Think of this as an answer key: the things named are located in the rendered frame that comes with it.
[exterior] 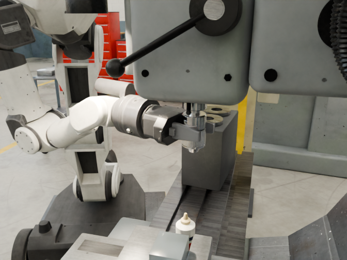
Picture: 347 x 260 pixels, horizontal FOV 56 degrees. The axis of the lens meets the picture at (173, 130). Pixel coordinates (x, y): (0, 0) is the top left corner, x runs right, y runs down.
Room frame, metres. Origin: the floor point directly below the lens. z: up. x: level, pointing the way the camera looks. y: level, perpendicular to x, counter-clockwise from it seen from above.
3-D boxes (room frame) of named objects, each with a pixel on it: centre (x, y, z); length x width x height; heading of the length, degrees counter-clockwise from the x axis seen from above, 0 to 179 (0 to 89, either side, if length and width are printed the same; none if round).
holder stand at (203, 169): (0.95, -0.12, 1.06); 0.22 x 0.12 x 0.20; 158
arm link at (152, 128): (0.65, 0.04, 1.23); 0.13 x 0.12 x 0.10; 146
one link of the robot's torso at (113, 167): (1.39, 0.37, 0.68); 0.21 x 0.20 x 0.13; 4
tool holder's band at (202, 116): (0.59, -0.04, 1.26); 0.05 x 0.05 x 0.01
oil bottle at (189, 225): (0.56, -0.02, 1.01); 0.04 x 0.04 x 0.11
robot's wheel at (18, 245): (1.10, 0.62, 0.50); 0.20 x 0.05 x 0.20; 4
